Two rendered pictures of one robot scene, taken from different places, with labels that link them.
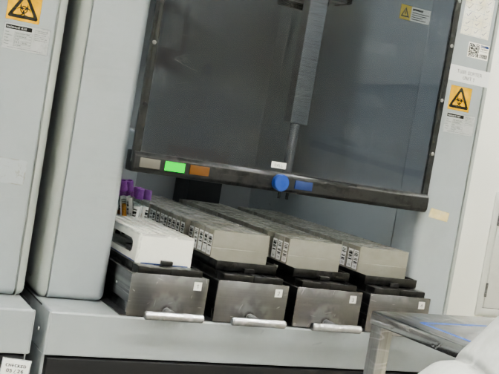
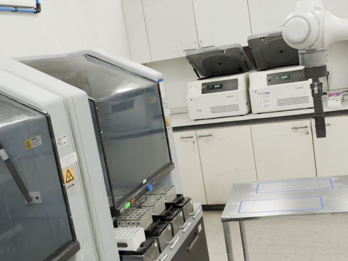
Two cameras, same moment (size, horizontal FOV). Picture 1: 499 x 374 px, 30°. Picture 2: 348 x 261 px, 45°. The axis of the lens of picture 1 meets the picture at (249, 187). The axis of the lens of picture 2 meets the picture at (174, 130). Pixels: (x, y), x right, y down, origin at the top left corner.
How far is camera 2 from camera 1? 1.12 m
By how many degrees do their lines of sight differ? 42
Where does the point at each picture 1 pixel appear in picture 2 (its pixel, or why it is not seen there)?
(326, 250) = (161, 201)
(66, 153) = (98, 226)
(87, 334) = not seen: outside the picture
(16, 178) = (89, 249)
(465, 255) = not seen: hidden behind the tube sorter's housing
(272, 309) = (170, 235)
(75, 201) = (105, 242)
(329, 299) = (177, 219)
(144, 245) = (135, 242)
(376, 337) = (227, 225)
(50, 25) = (77, 177)
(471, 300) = not seen: hidden behind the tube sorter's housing
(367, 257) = (168, 195)
